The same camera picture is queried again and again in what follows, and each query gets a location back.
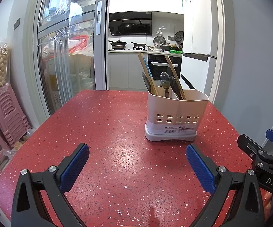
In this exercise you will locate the red plastic basket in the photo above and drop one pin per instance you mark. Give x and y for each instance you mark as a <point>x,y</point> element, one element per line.
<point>78,45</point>

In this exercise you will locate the round metal steamer rack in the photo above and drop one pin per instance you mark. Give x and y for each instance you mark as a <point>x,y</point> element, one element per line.
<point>158,40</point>

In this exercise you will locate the blue patterned wooden chopstick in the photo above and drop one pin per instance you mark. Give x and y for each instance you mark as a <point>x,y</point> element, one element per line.
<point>148,68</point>

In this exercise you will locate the black wall switch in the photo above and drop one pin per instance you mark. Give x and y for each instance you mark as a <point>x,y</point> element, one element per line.
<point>17,23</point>

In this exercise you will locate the white wall ornament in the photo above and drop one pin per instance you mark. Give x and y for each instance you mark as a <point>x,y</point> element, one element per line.
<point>159,31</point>

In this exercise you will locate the white refrigerator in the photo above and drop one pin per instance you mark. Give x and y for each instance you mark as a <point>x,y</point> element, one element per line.
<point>198,28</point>

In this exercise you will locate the black range hood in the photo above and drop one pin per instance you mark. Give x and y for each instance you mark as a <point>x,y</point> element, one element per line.
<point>130,23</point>

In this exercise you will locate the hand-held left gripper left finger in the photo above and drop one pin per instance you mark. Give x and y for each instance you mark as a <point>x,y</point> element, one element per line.
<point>76,165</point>

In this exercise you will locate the green cutting board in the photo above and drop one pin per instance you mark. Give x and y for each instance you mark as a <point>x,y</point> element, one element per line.
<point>175,51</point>

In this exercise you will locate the round black rack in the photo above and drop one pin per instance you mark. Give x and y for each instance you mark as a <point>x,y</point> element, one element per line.
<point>178,36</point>

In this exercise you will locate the clear grey plastic spoon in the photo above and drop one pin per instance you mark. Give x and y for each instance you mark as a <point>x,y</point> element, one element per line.
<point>146,81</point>

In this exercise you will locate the sliding glass door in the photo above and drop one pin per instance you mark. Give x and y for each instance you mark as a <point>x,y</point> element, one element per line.
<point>63,52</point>

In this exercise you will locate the black frying pan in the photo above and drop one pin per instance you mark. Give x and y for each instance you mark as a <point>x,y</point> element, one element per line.
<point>138,45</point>

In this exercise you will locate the clear bag of nuts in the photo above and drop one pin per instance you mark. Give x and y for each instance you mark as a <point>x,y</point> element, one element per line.
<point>0,66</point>

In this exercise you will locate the bag of brown produce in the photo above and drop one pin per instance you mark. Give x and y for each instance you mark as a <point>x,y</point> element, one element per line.
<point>21,143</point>

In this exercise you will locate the plain wooden chopstick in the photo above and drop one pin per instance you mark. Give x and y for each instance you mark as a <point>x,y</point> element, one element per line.
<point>173,67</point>
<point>142,63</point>

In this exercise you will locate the beige utensil holder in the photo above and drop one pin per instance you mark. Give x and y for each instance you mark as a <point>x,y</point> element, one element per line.
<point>174,108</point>

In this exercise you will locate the black wok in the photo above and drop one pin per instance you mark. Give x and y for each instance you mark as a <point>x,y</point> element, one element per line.
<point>117,45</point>

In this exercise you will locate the grey kitchen cabinet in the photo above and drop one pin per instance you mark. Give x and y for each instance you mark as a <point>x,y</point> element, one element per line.
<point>124,71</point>

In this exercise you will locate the black built-in oven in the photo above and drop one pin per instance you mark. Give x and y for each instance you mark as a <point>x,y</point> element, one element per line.
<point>160,59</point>

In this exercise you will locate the stack of pink stools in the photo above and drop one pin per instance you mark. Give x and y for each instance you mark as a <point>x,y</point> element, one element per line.
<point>8,113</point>

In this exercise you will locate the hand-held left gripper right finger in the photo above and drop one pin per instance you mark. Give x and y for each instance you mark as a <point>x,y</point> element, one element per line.
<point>200,167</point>

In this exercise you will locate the clear brown plastic spoon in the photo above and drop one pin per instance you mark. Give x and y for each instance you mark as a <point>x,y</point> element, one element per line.
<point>164,77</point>
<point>174,85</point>

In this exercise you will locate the dark cooking pot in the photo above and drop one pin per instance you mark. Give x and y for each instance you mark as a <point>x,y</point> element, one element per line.
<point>166,46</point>

